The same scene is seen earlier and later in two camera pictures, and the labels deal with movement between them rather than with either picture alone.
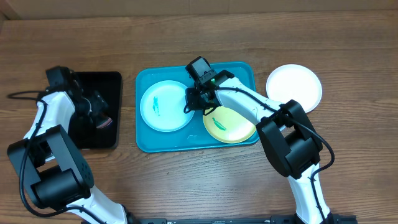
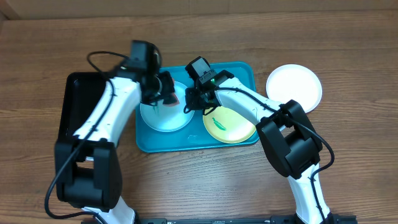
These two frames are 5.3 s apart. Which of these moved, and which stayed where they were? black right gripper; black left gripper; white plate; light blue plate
Moved: black left gripper
Stayed: black right gripper; light blue plate; white plate
